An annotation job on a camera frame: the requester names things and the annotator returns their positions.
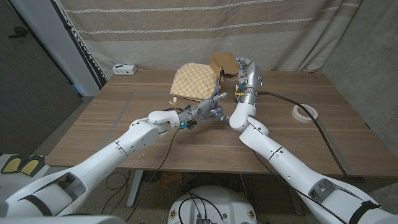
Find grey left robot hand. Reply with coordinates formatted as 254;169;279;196
177;91;228;124

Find white tape roll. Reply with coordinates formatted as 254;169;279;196
291;103;318;124

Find beige striped curtain backdrop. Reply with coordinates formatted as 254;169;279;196
58;0;364;80

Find tan crumpled paper piece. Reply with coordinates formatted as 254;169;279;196
159;172;183;189

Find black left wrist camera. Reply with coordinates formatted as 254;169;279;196
179;119;198;131

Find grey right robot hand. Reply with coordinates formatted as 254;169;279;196
234;57;264;106

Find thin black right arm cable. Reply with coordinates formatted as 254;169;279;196
251;151;348;224

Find black torso cable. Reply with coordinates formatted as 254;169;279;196
177;191;226;224

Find grey yellow handled scissors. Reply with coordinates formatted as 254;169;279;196
210;67;225;110

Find yellow black foot pedal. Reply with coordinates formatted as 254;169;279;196
19;154;47;177
1;154;24;175

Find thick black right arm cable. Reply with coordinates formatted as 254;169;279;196
257;91;352;183

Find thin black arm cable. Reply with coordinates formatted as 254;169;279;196
124;128;181;222
251;151;348;224

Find black curtain edge strip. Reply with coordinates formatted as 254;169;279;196
51;0;108;90

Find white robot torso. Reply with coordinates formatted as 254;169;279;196
167;185;258;224

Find white power strip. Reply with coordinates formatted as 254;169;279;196
112;63;139;76

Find brown paper bag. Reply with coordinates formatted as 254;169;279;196
208;52;241;82

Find dark grey door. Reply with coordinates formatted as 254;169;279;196
0;0;83;155

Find black door handle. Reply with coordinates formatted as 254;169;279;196
8;26;29;39

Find grey tape line marking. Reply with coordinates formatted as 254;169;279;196
98;91;355;175

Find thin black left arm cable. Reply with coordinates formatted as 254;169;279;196
124;128;181;222

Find yellow white checkered towel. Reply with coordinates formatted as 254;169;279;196
169;62;220;103

